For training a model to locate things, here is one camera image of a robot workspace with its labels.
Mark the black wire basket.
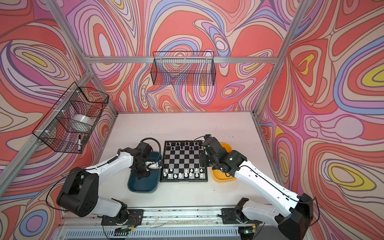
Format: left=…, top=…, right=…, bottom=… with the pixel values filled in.
left=151, top=51, right=216, bottom=86
left=32, top=83, right=109, bottom=154

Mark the black wire basket back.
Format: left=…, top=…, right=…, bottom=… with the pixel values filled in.
left=151, top=51, right=216, bottom=86

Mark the black wire basket left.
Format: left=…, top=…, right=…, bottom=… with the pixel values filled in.
left=32, top=83, right=109, bottom=154

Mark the black white chess board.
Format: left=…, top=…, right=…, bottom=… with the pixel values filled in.
left=160, top=140, right=208, bottom=183

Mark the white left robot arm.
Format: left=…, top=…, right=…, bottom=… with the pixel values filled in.
left=56, top=142, right=153, bottom=222

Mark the yellow plastic tray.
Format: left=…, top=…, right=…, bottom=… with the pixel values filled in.
left=211, top=142, right=236, bottom=183

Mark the teal plastic tray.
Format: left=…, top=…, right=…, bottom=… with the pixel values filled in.
left=128, top=165, right=162, bottom=194

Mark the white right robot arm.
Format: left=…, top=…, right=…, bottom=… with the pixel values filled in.
left=200, top=135, right=315, bottom=240

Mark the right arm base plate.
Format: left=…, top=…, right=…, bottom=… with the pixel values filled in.
left=218, top=208, right=262, bottom=226

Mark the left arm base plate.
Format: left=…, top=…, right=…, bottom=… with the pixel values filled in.
left=101, top=209, right=144, bottom=227

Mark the silver tape roll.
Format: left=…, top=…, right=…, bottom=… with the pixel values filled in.
left=72, top=114, right=94, bottom=126

